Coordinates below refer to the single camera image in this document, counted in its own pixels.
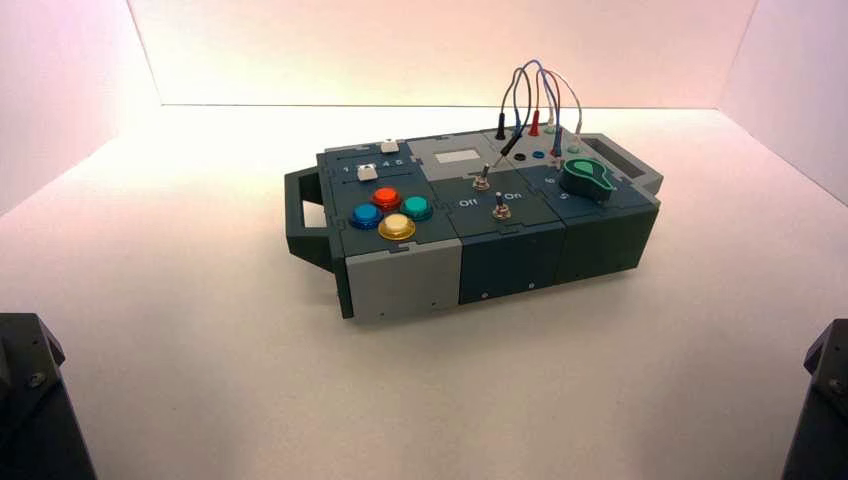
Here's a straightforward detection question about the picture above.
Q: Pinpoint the dark blue grey control box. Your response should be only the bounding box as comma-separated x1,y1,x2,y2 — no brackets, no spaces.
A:
284,129,664,324

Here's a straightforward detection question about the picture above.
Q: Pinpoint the black jumper wire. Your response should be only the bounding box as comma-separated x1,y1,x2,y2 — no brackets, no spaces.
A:
485,66,533,175

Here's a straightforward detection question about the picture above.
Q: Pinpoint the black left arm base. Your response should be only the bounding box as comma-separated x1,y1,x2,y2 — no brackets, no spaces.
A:
0,312,99,480

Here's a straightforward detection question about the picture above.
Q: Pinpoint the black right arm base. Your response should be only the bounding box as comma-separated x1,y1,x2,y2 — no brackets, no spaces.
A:
781,317,848,480

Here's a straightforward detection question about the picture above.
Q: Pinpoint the yellow round push button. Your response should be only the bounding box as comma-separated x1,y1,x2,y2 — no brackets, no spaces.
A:
377,213,417,243

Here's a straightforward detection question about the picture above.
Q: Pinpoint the teal round push button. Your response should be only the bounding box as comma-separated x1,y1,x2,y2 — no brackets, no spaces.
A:
399,195,435,223

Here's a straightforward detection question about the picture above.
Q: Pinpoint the red round push button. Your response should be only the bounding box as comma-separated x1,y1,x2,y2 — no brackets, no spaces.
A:
370,186,403,212

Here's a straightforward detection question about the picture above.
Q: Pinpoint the blue round push button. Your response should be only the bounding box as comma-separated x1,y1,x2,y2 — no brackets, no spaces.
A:
349,202,385,231

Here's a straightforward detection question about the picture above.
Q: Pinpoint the grey display screen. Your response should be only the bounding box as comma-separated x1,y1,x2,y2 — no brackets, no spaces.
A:
432,148,482,167

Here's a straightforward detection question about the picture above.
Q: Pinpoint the green rotary pointer knob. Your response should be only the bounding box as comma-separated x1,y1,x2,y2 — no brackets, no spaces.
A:
560,157,617,205

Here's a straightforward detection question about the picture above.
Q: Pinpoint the red jumper wire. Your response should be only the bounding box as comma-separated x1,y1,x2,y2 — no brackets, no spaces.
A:
528,69,564,157

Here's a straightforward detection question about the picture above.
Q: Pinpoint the white jumper wire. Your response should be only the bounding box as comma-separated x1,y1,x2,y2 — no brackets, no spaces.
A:
544,69,586,144

